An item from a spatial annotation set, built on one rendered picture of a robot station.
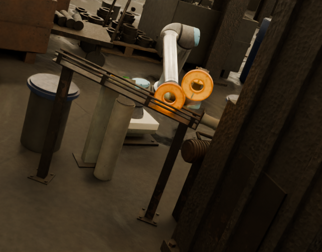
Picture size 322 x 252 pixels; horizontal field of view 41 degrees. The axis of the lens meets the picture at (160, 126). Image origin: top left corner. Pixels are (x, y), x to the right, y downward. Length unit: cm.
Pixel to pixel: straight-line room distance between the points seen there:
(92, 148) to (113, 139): 25
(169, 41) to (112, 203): 103
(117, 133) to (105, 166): 24
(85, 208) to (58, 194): 17
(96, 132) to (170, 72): 60
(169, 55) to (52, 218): 113
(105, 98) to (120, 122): 20
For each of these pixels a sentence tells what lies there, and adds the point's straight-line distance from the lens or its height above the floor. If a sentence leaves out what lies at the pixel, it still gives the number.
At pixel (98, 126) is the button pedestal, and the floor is 28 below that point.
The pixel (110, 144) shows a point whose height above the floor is 25.
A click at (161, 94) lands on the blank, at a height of 72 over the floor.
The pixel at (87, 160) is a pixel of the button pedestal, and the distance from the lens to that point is 281.
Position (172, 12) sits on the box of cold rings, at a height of 66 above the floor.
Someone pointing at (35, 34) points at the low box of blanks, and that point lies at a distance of 415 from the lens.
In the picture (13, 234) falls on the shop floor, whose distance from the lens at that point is 218.
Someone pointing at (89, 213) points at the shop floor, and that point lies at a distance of 240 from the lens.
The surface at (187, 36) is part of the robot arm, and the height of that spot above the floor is 91.
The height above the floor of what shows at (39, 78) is 43.
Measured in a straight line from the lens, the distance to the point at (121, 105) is 247.
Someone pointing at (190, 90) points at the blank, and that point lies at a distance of 216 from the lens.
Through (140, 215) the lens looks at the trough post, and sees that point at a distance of 248.
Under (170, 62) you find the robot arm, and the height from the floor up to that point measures 79.
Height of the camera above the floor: 142
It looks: 23 degrees down
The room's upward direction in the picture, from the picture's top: 20 degrees clockwise
